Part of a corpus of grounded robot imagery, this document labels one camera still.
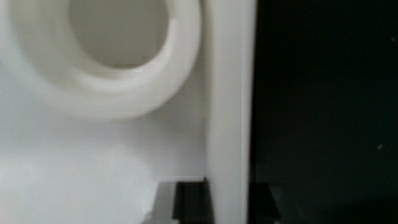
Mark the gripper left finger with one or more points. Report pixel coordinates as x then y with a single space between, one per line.
191 210

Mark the white square tabletop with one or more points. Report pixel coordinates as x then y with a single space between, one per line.
124 108

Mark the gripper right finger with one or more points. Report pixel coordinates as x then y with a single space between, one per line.
262 211

